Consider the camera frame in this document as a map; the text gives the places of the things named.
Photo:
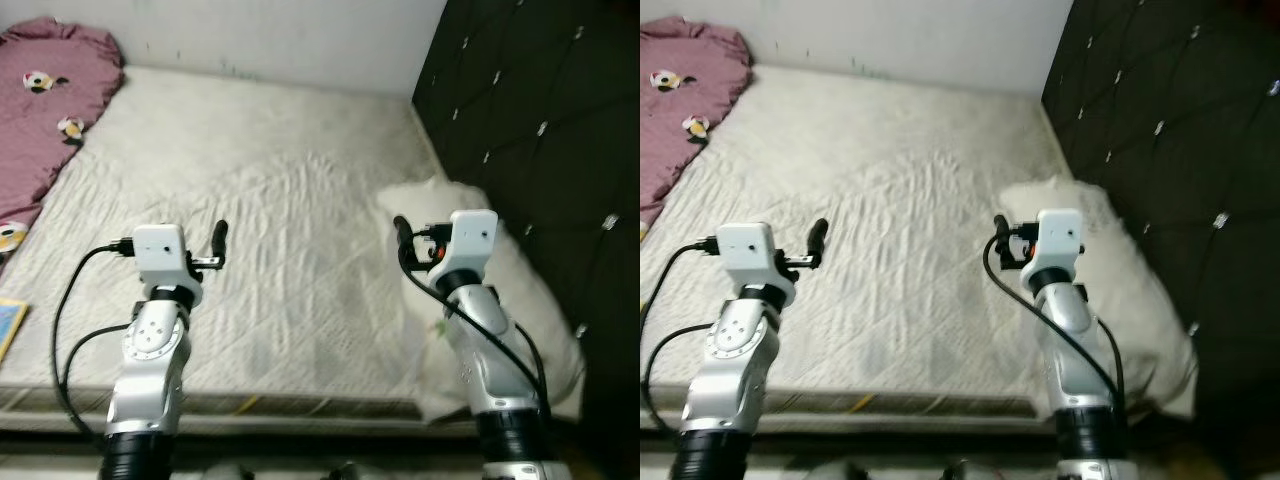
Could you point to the grey left robot leg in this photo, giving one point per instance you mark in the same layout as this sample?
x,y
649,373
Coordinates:
x,y
230,472
838,472

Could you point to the white quilted mattress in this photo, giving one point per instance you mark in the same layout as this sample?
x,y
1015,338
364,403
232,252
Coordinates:
x,y
880,180
250,180

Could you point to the black bed frame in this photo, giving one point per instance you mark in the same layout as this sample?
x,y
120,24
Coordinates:
x,y
900,443
300,447

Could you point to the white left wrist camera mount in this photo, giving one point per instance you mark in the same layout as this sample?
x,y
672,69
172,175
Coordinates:
x,y
160,250
745,248

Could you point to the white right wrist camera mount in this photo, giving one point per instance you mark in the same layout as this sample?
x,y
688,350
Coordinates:
x,y
1060,235
472,235

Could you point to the pink cartoon print quilt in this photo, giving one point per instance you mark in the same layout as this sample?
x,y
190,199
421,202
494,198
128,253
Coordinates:
x,y
40,130
675,120

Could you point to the black tufted headboard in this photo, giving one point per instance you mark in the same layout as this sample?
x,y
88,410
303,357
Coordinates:
x,y
540,100
1170,100

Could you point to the white pillow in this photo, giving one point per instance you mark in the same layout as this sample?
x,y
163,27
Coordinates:
x,y
530,290
1140,290

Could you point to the colourful picture book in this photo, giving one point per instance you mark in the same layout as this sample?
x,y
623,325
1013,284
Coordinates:
x,y
10,325

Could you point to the grey right robot leg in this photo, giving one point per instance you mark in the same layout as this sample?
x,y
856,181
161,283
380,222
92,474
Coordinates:
x,y
350,472
960,471

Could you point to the grey robot leg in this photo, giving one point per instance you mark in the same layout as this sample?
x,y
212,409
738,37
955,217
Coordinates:
x,y
960,471
838,472
350,472
230,472

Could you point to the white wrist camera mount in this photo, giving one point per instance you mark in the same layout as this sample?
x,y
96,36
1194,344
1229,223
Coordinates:
x,y
745,248
1060,235
160,250
472,235

